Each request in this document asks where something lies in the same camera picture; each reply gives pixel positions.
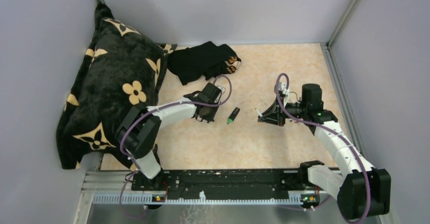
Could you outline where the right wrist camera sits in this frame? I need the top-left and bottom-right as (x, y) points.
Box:
(277, 82), (290, 106)

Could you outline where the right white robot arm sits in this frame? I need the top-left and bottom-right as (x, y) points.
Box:
(258, 82), (391, 220)

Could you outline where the black green highlighter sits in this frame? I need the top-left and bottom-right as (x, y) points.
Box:
(227, 107), (240, 125)

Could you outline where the black floral plush pillow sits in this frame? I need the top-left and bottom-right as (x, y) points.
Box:
(56, 3), (176, 170)

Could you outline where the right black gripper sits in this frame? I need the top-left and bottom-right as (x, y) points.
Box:
(258, 95), (308, 127)

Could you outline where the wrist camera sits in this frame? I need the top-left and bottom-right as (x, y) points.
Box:
(277, 82), (290, 106)
(217, 85), (226, 95)

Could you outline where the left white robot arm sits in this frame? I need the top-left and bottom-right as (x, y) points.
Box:
(115, 83), (225, 190)

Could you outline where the black folded cloth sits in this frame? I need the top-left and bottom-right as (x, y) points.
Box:
(167, 42), (242, 85)

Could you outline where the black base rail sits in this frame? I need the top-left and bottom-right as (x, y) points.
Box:
(131, 168), (324, 204)

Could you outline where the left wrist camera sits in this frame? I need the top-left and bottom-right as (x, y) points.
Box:
(217, 85), (226, 95)

